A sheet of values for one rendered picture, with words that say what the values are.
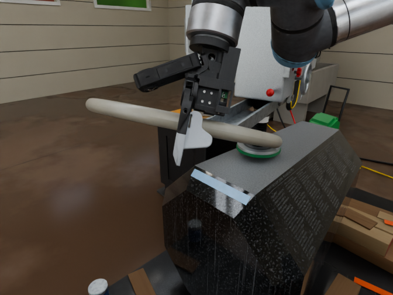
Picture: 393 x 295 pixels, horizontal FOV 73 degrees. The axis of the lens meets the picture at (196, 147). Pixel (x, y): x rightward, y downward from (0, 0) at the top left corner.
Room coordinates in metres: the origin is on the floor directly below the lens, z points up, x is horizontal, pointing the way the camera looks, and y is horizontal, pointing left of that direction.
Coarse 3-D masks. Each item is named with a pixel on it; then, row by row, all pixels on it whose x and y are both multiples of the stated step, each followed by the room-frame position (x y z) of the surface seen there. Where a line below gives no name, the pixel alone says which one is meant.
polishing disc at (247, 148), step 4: (240, 144) 1.21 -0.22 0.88; (244, 144) 1.21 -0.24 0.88; (248, 144) 1.21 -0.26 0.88; (240, 148) 1.17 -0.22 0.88; (244, 148) 1.16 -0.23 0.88; (248, 148) 1.16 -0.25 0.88; (252, 148) 1.16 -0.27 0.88; (256, 148) 1.16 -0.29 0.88; (260, 148) 1.16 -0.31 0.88; (264, 148) 1.16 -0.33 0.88; (268, 148) 1.16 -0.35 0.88; (272, 148) 1.16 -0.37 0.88; (276, 148) 1.16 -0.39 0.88; (248, 152) 1.13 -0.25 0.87; (252, 152) 1.12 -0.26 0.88; (256, 152) 1.12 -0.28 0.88; (260, 152) 1.11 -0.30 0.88; (264, 152) 1.11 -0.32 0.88; (268, 152) 1.12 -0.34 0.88; (272, 152) 1.12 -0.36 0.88; (276, 152) 1.14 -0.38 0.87
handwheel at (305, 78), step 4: (308, 64) 1.21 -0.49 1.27; (304, 68) 1.20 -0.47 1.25; (308, 68) 1.28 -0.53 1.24; (304, 72) 1.19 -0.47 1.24; (308, 72) 1.26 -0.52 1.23; (296, 76) 1.26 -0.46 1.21; (300, 76) 1.25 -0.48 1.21; (304, 76) 1.18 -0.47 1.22; (308, 76) 1.22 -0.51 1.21; (304, 80) 1.18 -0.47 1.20; (308, 80) 1.22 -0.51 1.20; (304, 84) 1.18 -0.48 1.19; (308, 84) 1.28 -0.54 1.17; (304, 88) 1.19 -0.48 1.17; (304, 92) 1.20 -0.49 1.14
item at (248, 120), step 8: (240, 104) 1.11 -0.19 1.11; (248, 104) 1.19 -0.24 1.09; (272, 104) 1.13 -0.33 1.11; (280, 104) 1.22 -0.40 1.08; (232, 112) 1.04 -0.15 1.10; (240, 112) 1.11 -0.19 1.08; (248, 112) 1.11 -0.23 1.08; (256, 112) 0.96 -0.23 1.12; (264, 112) 1.05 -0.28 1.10; (216, 120) 0.92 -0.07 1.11; (224, 120) 0.97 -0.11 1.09; (232, 120) 1.00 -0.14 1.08; (240, 120) 1.00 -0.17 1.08; (248, 120) 0.88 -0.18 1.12; (256, 120) 0.96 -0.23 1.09
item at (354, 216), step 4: (348, 208) 1.57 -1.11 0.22; (348, 212) 1.53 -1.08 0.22; (352, 212) 1.53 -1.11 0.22; (356, 212) 1.53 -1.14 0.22; (344, 216) 1.49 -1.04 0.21; (348, 216) 1.49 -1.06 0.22; (352, 216) 1.49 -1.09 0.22; (356, 216) 1.49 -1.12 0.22; (360, 216) 1.49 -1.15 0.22; (364, 216) 1.49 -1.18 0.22; (352, 220) 1.45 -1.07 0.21; (356, 220) 1.44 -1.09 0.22; (360, 220) 1.44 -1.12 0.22; (364, 220) 1.44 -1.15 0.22; (368, 220) 1.44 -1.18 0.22; (372, 220) 1.44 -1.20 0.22; (360, 224) 1.41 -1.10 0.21; (364, 224) 1.40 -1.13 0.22; (368, 224) 1.40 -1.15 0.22; (372, 224) 1.40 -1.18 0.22; (376, 224) 1.41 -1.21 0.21; (368, 228) 1.37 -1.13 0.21
